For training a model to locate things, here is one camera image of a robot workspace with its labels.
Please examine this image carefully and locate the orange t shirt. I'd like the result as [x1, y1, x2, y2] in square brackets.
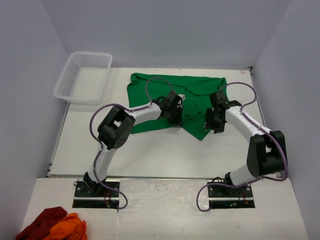
[44, 213, 88, 240]

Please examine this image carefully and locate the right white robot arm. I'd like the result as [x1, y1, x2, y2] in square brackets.
[204, 90, 288, 197]

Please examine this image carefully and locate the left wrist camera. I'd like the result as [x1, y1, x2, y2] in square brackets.
[178, 94, 186, 101]

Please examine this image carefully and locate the white plastic basket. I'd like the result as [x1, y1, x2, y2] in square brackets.
[53, 51, 113, 105]

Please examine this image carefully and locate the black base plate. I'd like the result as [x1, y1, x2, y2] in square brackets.
[72, 181, 119, 209]
[207, 185, 256, 209]

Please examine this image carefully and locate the green t shirt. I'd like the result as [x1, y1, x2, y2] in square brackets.
[127, 73, 227, 141]

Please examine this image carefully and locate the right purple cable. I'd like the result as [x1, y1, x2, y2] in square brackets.
[196, 81, 290, 212]

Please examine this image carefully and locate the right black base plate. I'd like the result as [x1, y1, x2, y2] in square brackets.
[207, 185, 256, 209]

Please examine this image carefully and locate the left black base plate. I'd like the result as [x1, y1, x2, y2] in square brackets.
[72, 181, 119, 209]

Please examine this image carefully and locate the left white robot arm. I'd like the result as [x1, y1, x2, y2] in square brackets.
[83, 91, 186, 197]

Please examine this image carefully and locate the dark red t shirt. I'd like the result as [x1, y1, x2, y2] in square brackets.
[15, 206, 67, 240]

